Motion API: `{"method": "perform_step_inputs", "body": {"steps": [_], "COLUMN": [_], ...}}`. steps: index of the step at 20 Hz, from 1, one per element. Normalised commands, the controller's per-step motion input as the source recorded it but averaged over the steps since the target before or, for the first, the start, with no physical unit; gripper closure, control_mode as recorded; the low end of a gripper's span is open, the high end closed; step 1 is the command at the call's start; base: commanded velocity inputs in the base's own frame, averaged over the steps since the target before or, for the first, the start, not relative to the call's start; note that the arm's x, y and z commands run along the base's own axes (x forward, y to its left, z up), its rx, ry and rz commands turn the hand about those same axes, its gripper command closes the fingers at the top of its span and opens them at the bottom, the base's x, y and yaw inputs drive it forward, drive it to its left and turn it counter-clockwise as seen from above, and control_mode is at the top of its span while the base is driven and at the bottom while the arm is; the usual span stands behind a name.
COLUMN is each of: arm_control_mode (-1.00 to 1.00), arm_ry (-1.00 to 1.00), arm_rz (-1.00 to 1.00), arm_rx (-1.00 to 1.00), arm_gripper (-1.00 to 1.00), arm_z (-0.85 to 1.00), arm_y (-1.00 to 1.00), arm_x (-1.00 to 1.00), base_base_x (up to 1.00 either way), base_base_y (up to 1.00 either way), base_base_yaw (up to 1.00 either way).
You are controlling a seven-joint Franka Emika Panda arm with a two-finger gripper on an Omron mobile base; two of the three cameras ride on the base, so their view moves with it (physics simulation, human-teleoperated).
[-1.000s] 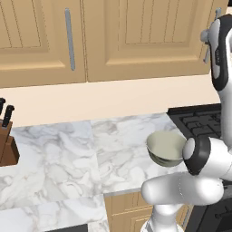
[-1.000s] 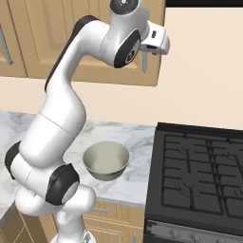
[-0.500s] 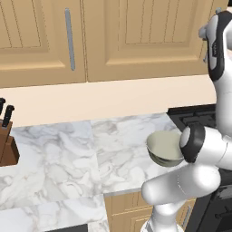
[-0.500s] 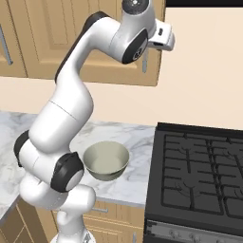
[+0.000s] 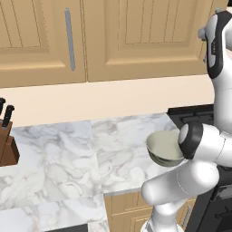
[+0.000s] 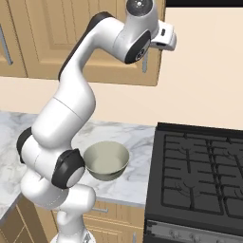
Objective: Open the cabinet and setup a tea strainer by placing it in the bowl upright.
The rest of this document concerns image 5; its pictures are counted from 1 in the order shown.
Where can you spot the tan base cabinet front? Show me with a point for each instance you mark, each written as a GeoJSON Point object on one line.
{"type": "Point", "coordinates": [127, 211]}

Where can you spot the brown wooden knife block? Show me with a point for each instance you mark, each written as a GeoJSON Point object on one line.
{"type": "Point", "coordinates": [8, 148]}

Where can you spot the black oven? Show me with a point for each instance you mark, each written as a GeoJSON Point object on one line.
{"type": "Point", "coordinates": [216, 205]}

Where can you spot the dark grey rectangular fixture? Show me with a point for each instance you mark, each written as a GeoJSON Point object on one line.
{"type": "Point", "coordinates": [68, 228]}

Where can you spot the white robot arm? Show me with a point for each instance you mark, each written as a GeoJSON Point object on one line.
{"type": "Point", "coordinates": [193, 178]}

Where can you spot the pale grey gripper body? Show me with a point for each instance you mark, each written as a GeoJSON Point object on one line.
{"type": "Point", "coordinates": [201, 32]}

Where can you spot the pale grey-green bowl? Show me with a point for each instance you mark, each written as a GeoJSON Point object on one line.
{"type": "Point", "coordinates": [163, 148]}

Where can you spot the black hob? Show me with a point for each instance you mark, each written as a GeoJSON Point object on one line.
{"type": "Point", "coordinates": [193, 114]}

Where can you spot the wide tan wall cabinet door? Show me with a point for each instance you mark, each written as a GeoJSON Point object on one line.
{"type": "Point", "coordinates": [145, 63]}

